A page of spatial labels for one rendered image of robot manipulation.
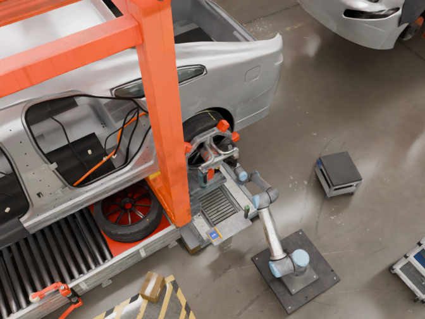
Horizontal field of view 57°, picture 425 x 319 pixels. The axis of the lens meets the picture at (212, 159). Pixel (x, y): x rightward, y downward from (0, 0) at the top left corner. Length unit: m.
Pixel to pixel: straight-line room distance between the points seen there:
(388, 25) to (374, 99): 1.14
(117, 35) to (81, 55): 0.19
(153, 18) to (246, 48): 1.61
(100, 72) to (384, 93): 4.12
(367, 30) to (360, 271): 2.74
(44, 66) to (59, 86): 1.01
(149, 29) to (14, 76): 0.64
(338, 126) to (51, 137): 3.44
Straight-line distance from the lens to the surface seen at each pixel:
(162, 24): 2.01
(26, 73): 1.92
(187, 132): 3.52
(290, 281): 3.77
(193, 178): 4.32
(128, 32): 1.98
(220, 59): 3.29
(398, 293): 4.42
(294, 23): 6.80
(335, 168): 4.46
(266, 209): 3.44
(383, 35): 5.19
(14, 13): 1.71
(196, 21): 5.08
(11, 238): 3.68
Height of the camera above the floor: 3.86
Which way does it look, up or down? 55 degrees down
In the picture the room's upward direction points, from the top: straight up
